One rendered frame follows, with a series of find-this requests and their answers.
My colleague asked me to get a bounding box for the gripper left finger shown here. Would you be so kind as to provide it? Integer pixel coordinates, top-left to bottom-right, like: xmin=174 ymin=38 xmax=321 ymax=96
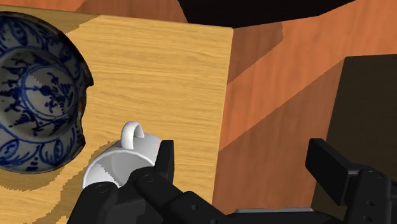
xmin=67 ymin=139 xmax=231 ymax=224

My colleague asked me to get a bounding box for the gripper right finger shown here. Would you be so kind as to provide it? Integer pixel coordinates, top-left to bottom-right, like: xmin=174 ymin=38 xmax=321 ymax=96
xmin=305 ymin=138 xmax=397 ymax=224

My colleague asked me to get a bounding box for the white cup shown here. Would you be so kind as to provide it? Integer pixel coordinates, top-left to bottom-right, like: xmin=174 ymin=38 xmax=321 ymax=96
xmin=81 ymin=121 xmax=163 ymax=190

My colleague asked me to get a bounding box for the dark brown box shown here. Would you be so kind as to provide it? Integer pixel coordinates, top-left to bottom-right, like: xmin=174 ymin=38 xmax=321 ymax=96
xmin=310 ymin=54 xmax=397 ymax=220

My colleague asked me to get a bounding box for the light wooden table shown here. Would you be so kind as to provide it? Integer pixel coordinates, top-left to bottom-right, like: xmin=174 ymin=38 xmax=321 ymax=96
xmin=0 ymin=4 xmax=234 ymax=224

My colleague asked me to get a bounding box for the blue and white patterned bowl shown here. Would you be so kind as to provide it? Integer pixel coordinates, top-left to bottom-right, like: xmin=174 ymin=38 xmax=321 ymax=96
xmin=0 ymin=11 xmax=95 ymax=174

